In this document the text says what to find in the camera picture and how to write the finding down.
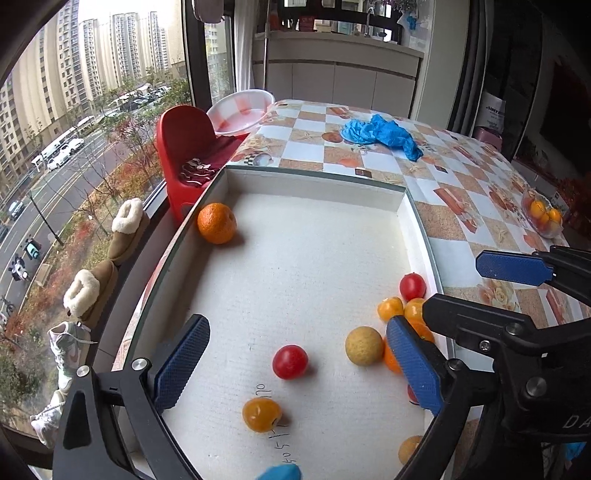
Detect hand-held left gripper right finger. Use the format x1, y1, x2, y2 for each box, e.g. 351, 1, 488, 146
387, 315, 504, 480

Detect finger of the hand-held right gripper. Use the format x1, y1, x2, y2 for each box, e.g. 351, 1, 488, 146
475, 246, 591, 319
422, 294, 591, 357

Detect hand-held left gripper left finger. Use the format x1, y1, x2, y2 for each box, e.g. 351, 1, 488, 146
52, 314, 211, 480

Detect orange tangerine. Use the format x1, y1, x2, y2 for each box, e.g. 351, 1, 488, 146
197, 202, 238, 244
383, 318, 435, 374

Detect yellow cherry tomato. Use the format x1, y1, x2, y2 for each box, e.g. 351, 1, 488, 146
404, 298, 426, 324
242, 398, 282, 433
377, 296, 404, 322

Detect round tan fruit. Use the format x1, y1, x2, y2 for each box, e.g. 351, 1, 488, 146
398, 435, 424, 465
345, 326, 385, 367

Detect glass fruit bowl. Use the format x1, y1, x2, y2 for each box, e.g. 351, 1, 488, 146
521, 187, 565, 239

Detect white foam tray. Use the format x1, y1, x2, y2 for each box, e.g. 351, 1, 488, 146
113, 166, 455, 480

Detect person's left hand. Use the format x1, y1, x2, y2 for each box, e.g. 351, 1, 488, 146
255, 464, 303, 480

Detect red decoration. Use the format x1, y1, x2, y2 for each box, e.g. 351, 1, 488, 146
556, 178, 591, 227

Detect white sneaker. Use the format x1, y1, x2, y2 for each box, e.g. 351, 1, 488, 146
48, 322, 98, 393
30, 390, 68, 448

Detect tan fur-lined boot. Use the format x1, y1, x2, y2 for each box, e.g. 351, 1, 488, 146
63, 259, 118, 321
108, 198, 151, 266

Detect pink plastic stool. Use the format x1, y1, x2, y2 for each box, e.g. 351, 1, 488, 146
473, 127, 504, 151

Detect white plastic bag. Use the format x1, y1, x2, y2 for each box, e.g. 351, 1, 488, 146
475, 91, 506, 130

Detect black television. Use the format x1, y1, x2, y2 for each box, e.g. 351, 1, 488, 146
540, 55, 591, 153

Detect crumpled blue gloves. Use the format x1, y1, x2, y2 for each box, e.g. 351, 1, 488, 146
341, 114, 424, 162

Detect striped cloth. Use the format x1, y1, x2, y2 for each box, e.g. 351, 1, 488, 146
179, 158, 220, 188

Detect red plastic chair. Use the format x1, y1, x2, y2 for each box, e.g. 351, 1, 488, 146
156, 105, 241, 222

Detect white kitchen cabinet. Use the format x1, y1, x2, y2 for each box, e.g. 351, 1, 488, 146
252, 30, 424, 118

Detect white plastic basin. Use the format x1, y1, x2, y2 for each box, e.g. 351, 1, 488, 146
206, 89, 275, 137

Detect white hanging cloth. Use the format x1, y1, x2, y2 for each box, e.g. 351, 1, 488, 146
191, 0, 225, 23

